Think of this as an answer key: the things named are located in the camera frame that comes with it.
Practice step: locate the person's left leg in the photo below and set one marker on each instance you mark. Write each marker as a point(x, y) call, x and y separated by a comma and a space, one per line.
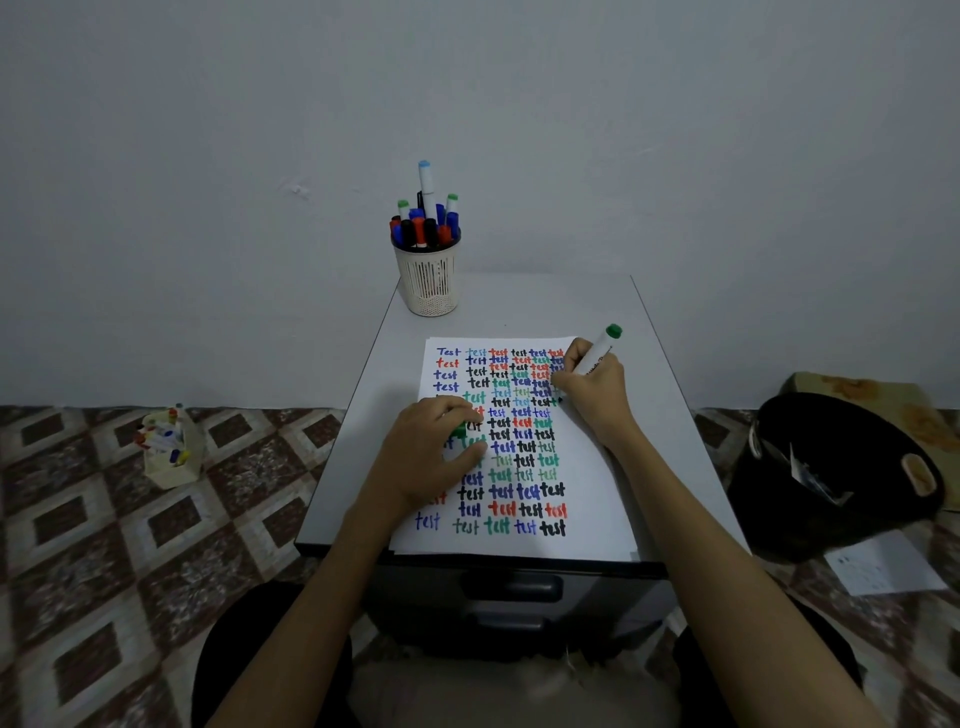
point(240, 652)

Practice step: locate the black capped slim white marker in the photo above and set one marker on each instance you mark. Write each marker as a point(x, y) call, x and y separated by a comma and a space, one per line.
point(408, 232)

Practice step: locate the white paper with colored writing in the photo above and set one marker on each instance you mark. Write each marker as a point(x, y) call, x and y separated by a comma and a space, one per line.
point(600, 510)

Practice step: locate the grey drawer cabinet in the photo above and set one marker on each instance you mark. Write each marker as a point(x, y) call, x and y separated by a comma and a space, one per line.
point(525, 300)

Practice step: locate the green marker cap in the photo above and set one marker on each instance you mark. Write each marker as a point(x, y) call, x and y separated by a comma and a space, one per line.
point(457, 431)

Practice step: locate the beige mesh cup black rim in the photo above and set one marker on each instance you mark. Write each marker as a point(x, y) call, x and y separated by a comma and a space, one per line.
point(427, 285)

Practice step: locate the person's left forearm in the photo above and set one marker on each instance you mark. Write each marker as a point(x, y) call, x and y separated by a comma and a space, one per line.
point(300, 637)

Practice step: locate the person's leg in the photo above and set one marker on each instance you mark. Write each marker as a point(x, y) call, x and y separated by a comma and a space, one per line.
point(840, 652)
point(240, 652)

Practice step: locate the small cream box of pens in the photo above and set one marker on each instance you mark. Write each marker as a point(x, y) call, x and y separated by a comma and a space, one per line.
point(172, 476)

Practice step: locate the light blue capped white marker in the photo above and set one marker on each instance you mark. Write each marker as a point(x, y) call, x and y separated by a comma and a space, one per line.
point(426, 180)

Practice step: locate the black plastic bucket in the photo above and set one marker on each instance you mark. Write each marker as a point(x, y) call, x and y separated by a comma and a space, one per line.
point(772, 517)

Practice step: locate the black capped script label marker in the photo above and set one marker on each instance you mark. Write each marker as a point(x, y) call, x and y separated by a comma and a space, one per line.
point(431, 231)

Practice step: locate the beige fuzzy cloth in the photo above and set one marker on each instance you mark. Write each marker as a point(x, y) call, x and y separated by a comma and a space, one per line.
point(465, 697)

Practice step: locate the person's right forearm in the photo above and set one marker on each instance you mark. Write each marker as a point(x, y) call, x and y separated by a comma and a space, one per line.
point(735, 592)

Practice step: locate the person's left hand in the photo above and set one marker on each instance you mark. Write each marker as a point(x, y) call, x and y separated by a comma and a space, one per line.
point(416, 472)

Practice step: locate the person's right hand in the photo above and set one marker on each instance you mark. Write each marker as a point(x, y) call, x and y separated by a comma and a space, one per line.
point(604, 401)

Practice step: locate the white sheet with faint marks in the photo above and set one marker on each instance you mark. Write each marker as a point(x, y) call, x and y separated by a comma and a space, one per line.
point(885, 566)

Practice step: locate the white marker with red ends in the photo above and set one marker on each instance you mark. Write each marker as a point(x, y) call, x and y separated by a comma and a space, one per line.
point(445, 234)

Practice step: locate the yellow floral cushion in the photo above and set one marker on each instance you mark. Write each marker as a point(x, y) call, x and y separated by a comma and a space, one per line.
point(862, 390)

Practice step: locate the person's right leg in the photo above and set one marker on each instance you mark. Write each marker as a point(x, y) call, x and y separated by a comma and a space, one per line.
point(840, 652)

